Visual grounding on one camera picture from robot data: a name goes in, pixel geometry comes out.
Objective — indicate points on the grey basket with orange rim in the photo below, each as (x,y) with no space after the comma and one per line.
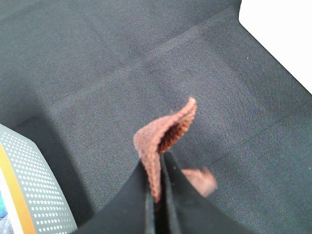
(33,198)

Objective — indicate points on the brown towel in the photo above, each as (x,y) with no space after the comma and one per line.
(159,136)

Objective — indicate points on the blue cloth in basket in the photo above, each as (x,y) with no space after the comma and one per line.
(3,210)

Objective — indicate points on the black fabric table mat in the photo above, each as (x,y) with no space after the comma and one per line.
(80,77)

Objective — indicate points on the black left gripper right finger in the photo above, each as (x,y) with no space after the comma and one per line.
(182,210)

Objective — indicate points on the white bin with grey rim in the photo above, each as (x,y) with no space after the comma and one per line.
(284,28)

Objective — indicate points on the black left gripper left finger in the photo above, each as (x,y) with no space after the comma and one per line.
(130,212)

